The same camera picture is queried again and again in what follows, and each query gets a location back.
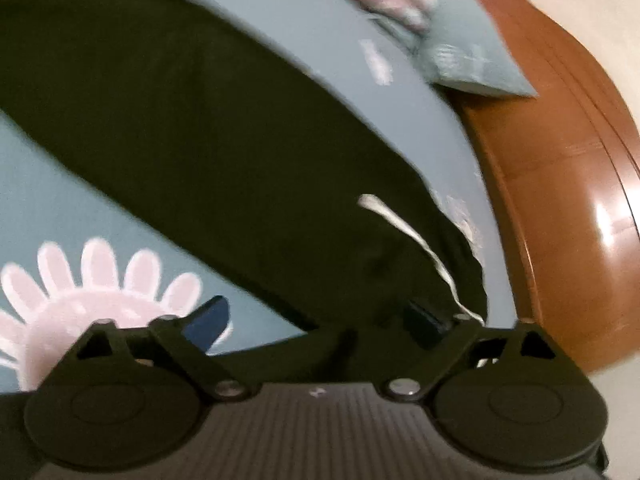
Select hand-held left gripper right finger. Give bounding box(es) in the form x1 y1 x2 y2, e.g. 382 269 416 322
383 300 559 404

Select wooden headboard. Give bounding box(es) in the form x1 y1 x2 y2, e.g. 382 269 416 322
450 0 640 376

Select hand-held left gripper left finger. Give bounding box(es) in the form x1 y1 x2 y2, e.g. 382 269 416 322
74 295 250 402

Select teal printed pillow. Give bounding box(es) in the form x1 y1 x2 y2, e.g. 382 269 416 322
370 0 539 99

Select black pants with white drawstring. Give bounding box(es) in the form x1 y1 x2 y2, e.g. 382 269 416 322
0 0 489 386

